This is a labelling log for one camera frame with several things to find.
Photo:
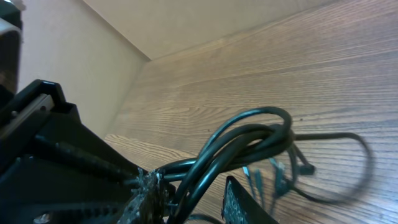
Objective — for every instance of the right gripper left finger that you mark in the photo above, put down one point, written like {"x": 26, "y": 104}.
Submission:
{"x": 149, "y": 202}

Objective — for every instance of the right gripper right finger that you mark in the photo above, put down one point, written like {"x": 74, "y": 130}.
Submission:
{"x": 240, "y": 208}

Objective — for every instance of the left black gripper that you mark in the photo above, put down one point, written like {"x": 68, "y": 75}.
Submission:
{"x": 53, "y": 166}

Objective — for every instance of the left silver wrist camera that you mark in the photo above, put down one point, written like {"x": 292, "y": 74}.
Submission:
{"x": 11, "y": 40}

